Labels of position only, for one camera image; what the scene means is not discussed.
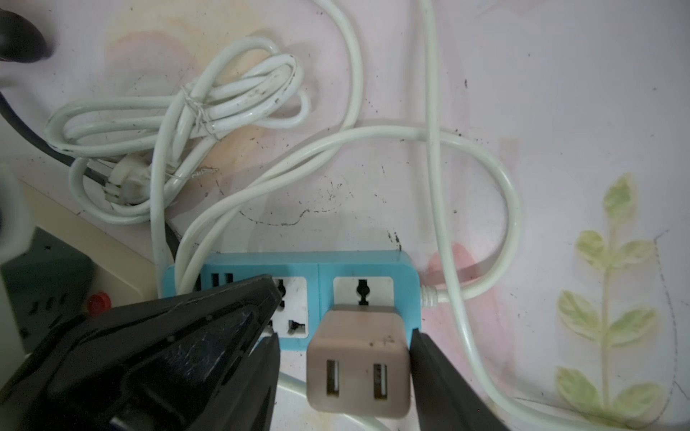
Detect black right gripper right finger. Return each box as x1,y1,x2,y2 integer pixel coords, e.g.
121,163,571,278
410,330,508,431

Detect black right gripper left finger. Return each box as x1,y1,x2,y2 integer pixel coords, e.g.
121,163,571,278
1,275,282,430

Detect brown usb charger plug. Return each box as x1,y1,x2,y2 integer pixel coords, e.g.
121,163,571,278
305,305,411,418

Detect dark green cube adapter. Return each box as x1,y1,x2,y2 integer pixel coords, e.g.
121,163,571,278
2,228,95,352

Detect beige red power strip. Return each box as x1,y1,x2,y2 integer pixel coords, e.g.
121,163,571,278
0,180,160,373

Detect teal rectangular power strip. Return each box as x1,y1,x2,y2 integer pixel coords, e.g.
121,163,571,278
161,250,422,352

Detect black orange screwdriver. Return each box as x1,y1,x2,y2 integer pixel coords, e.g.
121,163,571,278
1,9,50,64

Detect bundled white cable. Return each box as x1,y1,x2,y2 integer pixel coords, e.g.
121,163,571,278
44,36,313,295

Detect black power cable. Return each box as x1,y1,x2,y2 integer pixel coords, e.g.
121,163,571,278
0,91,181,260

